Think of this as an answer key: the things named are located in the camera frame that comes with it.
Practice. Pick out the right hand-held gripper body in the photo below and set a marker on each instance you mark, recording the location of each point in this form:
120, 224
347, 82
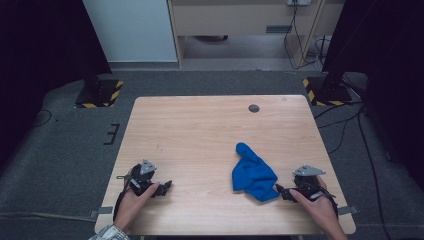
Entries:
308, 171

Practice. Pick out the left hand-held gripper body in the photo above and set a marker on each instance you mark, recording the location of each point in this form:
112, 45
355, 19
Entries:
144, 166

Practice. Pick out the blue cloth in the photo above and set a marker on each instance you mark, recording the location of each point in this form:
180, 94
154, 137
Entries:
253, 175

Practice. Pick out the person's left hand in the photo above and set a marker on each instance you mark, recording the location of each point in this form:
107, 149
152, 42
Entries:
131, 206

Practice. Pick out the person's right hand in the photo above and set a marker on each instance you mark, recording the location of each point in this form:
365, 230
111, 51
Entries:
321, 210

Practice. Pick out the grey tape piece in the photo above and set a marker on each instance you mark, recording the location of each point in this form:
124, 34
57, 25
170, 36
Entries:
350, 210
105, 210

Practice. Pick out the striped black stand base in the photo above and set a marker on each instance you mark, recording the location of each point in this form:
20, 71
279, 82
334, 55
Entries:
100, 95
328, 93

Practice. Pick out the grey round table grommet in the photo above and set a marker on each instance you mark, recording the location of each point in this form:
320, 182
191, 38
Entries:
254, 108

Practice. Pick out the black curtain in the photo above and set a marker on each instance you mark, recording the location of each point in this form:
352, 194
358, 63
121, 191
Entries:
393, 66
40, 50

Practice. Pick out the white cabinet panel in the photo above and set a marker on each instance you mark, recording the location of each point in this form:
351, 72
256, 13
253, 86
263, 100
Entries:
130, 30

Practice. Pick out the grey desk label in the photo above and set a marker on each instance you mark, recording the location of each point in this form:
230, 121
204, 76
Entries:
278, 29

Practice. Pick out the white power strip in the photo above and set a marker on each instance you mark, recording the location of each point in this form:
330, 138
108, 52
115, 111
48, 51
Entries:
299, 2

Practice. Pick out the light wooden desk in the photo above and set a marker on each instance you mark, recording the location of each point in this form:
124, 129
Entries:
233, 18

